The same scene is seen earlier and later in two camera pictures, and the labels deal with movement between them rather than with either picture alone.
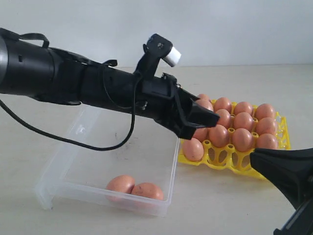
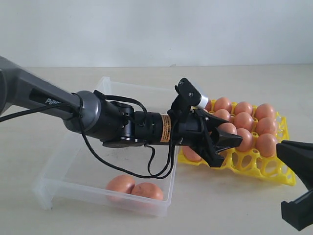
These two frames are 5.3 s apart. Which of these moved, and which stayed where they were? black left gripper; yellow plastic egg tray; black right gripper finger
Moved: black left gripper; black right gripper finger
Stayed: yellow plastic egg tray
